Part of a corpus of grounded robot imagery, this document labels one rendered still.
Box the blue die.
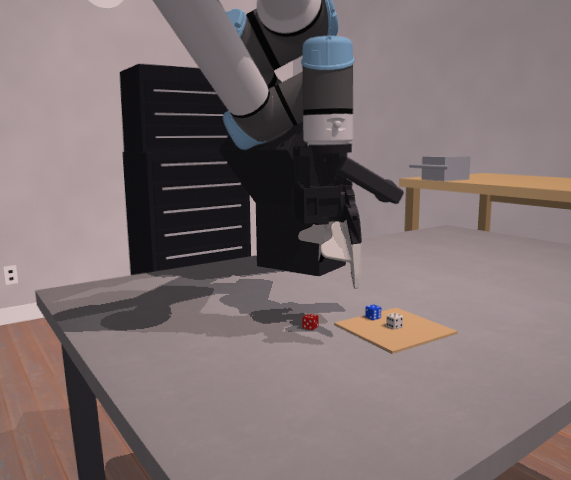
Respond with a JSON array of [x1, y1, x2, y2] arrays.
[[365, 305, 381, 320]]

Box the red die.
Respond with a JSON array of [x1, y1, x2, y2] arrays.
[[303, 314, 318, 330]]

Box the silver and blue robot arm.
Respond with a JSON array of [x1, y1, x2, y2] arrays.
[[153, 0, 404, 204]]

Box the orange mat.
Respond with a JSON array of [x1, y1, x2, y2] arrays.
[[334, 308, 458, 354]]

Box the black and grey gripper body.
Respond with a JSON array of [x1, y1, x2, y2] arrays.
[[291, 144, 355, 225]]

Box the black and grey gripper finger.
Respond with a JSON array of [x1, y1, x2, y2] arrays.
[[320, 196, 362, 289], [298, 221, 337, 262]]

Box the white die with black pips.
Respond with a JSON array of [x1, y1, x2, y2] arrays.
[[386, 313, 403, 330]]

